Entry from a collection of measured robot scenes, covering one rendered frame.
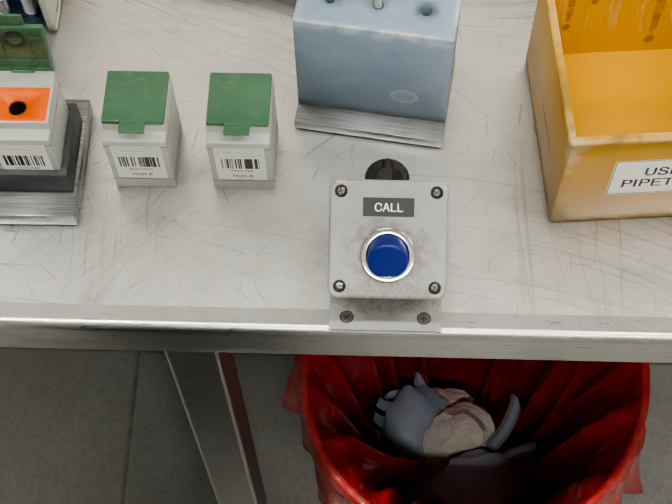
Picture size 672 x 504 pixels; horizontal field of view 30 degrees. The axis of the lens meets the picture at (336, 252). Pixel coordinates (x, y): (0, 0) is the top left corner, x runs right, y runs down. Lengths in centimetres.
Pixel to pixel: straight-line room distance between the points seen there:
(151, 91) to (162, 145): 3
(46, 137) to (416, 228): 23
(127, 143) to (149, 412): 95
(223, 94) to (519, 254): 21
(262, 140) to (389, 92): 10
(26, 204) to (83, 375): 93
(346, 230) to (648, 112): 24
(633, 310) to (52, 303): 37
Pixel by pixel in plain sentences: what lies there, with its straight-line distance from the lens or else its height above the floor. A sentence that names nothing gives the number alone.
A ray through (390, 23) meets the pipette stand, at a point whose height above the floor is 98.
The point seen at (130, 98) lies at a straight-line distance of 80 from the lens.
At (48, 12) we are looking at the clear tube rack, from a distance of 90.
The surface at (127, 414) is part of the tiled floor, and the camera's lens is 172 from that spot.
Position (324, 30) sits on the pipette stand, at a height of 97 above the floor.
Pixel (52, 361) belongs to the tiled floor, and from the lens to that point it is 177.
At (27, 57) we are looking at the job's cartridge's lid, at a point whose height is 96.
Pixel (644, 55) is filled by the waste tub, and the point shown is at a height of 88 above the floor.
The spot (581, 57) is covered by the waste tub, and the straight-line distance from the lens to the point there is 89.
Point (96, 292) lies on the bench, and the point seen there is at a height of 88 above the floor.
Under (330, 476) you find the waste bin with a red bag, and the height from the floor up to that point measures 44.
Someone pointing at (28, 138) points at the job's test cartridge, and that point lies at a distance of 79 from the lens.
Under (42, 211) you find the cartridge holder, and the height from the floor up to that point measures 89.
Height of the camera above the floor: 159
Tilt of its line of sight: 63 degrees down
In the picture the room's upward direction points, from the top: 2 degrees counter-clockwise
